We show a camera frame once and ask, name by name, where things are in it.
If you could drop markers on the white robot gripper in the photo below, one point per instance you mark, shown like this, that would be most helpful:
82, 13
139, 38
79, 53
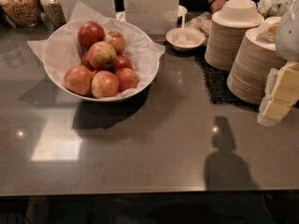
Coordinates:
289, 36

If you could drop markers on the yellow-red apple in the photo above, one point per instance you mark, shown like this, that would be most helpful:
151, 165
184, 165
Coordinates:
105, 84
102, 55

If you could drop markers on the small white bowl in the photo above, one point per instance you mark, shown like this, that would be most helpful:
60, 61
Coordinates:
195, 39

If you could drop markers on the front right red apple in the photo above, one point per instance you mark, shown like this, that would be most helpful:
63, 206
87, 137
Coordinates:
128, 79

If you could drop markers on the red right middle apple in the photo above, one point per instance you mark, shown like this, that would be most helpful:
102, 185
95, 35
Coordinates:
122, 62

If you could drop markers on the pale red back apple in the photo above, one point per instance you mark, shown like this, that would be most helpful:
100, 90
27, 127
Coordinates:
116, 40

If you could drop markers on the large white bowl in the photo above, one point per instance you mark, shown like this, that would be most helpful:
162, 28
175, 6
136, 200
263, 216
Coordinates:
104, 61

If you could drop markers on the dark red top apple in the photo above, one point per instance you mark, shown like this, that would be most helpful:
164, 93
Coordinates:
89, 33

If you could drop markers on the red left hidden apple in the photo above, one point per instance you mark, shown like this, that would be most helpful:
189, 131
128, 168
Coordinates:
85, 61

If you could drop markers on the large front left apple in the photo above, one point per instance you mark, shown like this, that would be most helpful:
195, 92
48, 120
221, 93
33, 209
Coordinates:
78, 79

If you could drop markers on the white paper bowl liner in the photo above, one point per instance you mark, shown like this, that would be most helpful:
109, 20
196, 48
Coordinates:
61, 51

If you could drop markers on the person's left hand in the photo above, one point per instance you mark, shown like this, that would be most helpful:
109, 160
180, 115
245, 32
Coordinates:
217, 5

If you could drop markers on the front stack paper bowls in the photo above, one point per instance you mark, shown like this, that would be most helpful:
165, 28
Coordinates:
252, 65

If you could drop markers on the stack paper bowls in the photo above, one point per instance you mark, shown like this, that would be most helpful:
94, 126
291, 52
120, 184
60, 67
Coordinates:
228, 27
252, 65

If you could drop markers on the black mesh mat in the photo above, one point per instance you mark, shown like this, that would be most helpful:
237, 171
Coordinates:
216, 85

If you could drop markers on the back stack paper bowls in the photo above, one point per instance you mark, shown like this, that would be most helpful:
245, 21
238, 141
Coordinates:
228, 27

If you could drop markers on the bag of plastic cutlery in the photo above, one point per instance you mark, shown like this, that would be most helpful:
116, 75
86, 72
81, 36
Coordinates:
273, 8

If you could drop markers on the white plastic spoon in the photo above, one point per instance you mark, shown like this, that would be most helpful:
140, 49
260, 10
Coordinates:
182, 37

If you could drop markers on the right clear acrylic sign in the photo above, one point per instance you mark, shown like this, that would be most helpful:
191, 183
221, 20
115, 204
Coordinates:
154, 17

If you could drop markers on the right glass cereal jar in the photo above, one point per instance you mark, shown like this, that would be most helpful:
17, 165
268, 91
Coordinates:
54, 11

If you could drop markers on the glass cereal jar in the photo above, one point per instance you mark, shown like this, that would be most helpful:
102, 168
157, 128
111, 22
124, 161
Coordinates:
54, 11
22, 12

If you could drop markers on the left glass cereal jar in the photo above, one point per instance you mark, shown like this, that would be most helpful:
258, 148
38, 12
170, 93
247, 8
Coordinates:
22, 12

